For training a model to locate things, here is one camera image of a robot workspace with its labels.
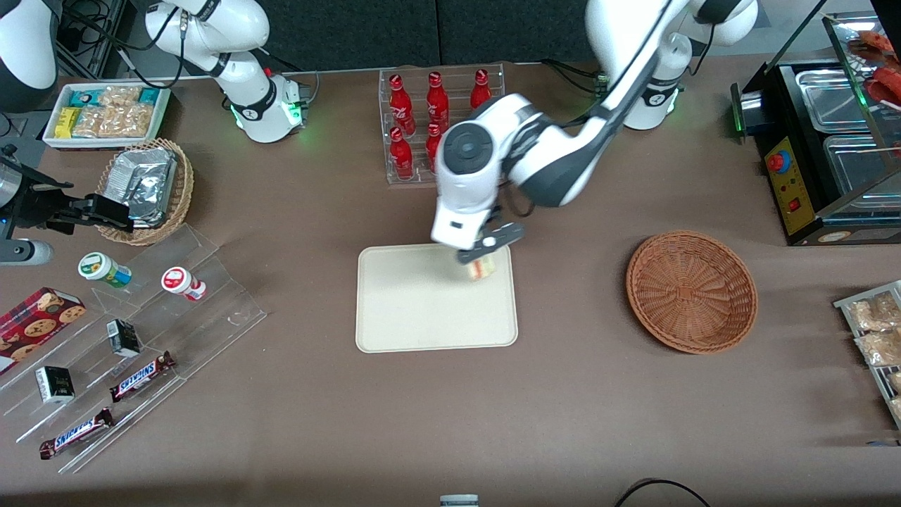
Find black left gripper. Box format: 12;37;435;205
458;204;509;265

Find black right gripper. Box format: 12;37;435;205
0;162;134;234

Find triangular sandwich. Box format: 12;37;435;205
461;255;498;282

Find beige rectangular serving tray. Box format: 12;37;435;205
355;240;519;353

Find white rectangular snack tray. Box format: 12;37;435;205
42;83;172;150

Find tan wicker basket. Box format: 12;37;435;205
96;138;195;246

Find round brown wicker basket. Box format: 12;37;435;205
626;230;760;354

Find green lid snack cup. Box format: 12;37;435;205
77;252;132;289

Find silver foil package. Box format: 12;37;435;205
106;148;177;212
130;204;174;230

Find clear acrylic bottle rack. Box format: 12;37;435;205
379;63;506;185

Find clear bag of crackers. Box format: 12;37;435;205
97;86;141;108
74;106;154;139

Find red lid snack cup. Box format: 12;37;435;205
161;266;207;302

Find red cola bottle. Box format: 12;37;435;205
425;123;444;173
470;68;493;110
389;74;416;136
426;71;450;129
389;127;415;180

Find red plaid cookie box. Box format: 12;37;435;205
0;287;87;375

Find small black carton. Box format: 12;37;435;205
106;319;141;358
35;365;75;403

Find clear acrylic step stand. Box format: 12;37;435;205
0;224;268;474

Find brown Snickers bar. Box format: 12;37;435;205
109;351;176;403
39;408;115;460

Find black equipment rack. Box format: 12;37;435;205
55;0;134;80

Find black hot food warmer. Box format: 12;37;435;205
730;11;901;246

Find steel warmer pan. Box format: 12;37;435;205
822;134;901;195
795;68;875;132

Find red hot snack item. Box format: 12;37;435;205
864;67;901;108
848;30;901;65

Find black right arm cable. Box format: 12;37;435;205
60;0;192;89

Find black left base cables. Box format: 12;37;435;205
541;59;605;92

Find black floor cable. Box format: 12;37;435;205
614;478;712;507

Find grey wire rack tray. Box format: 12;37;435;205
833;280;901;430

